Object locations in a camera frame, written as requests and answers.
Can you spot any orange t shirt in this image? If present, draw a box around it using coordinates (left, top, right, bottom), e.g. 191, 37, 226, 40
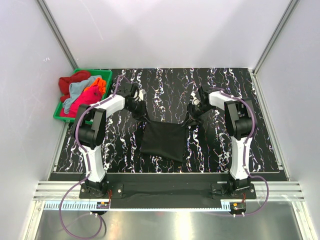
83, 77, 107, 95

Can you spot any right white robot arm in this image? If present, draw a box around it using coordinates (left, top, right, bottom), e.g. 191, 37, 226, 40
183, 88, 257, 199

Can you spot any black t shirt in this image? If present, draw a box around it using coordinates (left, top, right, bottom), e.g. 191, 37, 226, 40
140, 121, 187, 163

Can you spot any magenta t shirt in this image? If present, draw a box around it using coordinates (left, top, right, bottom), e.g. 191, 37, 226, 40
59, 85, 106, 118

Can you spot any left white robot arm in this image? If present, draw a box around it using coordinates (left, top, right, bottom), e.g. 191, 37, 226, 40
72, 90, 148, 198

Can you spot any dark red t shirt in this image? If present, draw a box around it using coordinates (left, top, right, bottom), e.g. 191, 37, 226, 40
58, 70, 91, 103

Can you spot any black marbled table mat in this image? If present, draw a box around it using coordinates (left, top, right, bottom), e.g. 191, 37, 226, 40
52, 67, 282, 174

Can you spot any right corner frame post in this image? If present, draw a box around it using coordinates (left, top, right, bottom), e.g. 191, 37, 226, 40
252, 0, 300, 76

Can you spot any light blue t shirt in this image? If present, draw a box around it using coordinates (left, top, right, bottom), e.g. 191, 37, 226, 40
62, 75, 100, 115

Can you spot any corner frame post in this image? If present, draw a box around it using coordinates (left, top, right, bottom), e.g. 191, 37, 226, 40
252, 0, 300, 76
36, 0, 79, 70

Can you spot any left corner frame post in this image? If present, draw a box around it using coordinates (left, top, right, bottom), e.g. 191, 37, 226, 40
36, 0, 79, 70

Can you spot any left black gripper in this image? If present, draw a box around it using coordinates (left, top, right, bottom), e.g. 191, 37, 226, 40
125, 99, 151, 123

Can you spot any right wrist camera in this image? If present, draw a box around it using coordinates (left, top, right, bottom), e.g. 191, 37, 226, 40
190, 85, 211, 106

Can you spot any green plastic bin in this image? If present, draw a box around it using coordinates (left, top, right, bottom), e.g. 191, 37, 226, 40
53, 68, 113, 123

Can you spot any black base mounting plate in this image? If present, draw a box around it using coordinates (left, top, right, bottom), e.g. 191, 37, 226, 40
80, 173, 257, 211

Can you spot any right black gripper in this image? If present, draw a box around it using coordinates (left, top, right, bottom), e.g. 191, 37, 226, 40
181, 102, 214, 129

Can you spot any aluminium rail profile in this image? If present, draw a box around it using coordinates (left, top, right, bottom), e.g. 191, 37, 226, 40
34, 181, 305, 202

